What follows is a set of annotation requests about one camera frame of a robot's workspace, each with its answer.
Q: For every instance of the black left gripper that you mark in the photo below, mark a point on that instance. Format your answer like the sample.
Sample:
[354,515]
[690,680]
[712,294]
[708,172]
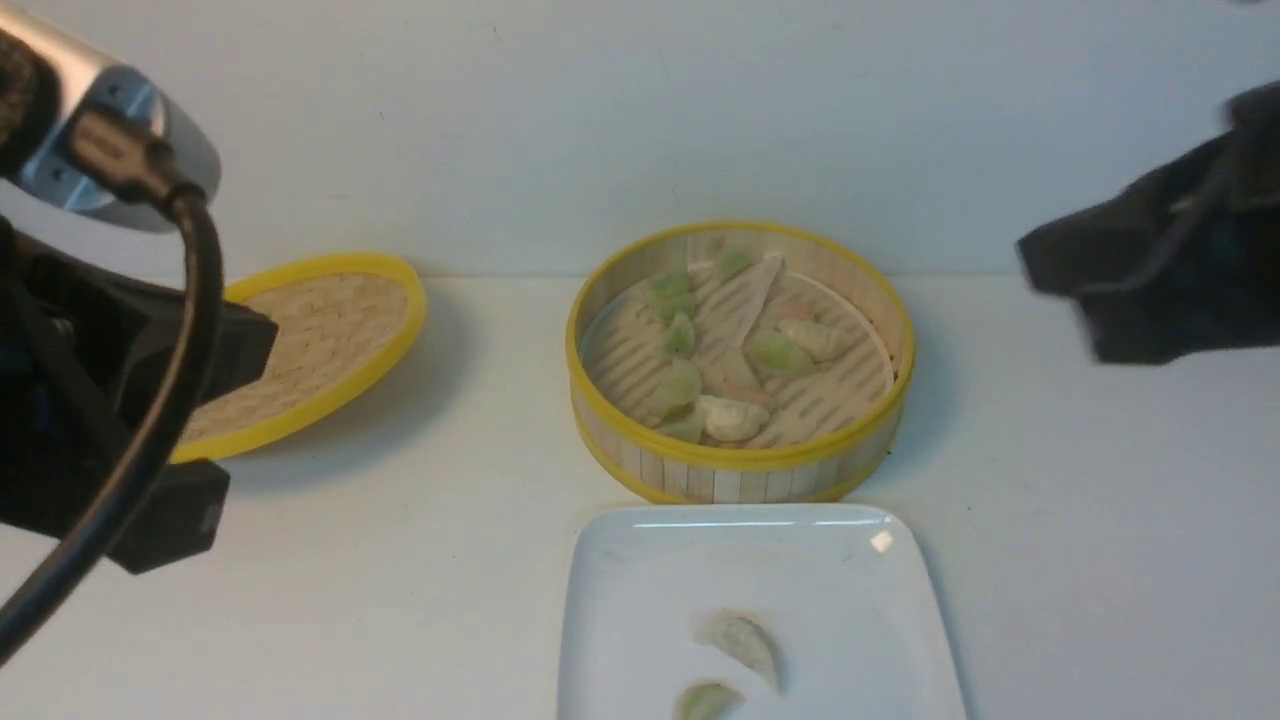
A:
[84,351]

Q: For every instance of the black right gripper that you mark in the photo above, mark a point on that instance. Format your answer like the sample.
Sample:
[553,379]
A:
[1184,260]

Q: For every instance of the white dumpling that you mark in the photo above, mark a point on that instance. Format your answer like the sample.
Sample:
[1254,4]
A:
[730,420]
[820,341]
[745,642]

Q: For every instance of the green dumpling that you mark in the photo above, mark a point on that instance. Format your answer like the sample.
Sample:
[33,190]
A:
[668,295]
[679,337]
[677,390]
[775,354]
[707,701]

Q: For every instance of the white square ceramic plate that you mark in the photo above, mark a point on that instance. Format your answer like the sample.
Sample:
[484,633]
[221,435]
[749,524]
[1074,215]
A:
[842,588]

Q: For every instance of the yellow-rimmed woven steamer lid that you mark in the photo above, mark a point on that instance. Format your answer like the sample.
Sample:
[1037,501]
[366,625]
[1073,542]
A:
[343,321]

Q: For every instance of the yellow-rimmed bamboo steamer basket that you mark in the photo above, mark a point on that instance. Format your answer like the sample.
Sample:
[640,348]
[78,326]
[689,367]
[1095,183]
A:
[665,469]

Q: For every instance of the white dumpling front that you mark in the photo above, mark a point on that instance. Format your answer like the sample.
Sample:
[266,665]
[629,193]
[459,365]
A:
[730,420]

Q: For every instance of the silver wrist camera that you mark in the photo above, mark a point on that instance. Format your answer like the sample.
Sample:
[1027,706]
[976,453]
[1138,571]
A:
[89,134]

